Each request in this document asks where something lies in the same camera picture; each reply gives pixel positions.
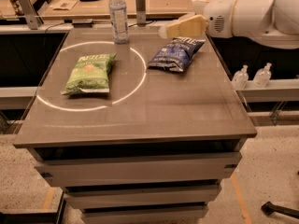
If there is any left metal bracket post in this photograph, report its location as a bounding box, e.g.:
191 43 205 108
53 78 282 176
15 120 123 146
18 0 43 30

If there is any right sanitizer pump bottle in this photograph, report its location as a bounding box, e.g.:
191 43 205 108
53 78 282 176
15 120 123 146
253 63 272 88

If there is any black chair base leg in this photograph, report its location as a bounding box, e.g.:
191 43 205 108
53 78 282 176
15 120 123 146
261 202 299 219

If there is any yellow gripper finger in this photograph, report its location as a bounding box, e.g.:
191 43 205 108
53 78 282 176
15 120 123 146
159 15 207 38

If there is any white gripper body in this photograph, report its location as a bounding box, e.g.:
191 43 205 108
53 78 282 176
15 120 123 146
192 0 237 38

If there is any grey drawer cabinet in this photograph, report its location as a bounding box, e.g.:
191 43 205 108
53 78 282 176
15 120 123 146
15 26 256 215

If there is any sanitizer pump bottle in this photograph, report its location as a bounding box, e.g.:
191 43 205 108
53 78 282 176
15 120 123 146
253 63 272 88
232 64 249 90

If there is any blue plastic water bottle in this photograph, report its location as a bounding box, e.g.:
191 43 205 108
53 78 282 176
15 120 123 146
108 0 129 44

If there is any blue chip bag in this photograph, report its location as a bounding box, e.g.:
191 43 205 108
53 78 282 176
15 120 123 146
148 36 205 73

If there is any middle drawer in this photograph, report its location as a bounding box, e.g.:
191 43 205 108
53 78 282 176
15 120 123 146
64 184 221 209

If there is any left sanitizer pump bottle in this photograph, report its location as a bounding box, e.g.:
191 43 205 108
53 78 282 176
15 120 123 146
232 64 249 90

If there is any green chip bag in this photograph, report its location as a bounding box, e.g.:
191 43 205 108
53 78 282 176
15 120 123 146
62 53 116 95

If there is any drawer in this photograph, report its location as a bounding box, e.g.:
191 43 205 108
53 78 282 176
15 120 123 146
81 205 208 224
64 184 221 209
36 152 241 187

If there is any top drawer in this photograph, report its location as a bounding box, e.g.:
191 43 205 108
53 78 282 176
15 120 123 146
36 152 241 187

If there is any bottom drawer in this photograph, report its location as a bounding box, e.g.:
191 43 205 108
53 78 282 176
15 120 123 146
81 205 208 224

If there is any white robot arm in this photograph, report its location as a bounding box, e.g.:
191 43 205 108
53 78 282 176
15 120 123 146
159 0 299 49

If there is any paper card on desk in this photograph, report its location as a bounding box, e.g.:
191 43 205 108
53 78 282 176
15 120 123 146
50 0 77 10

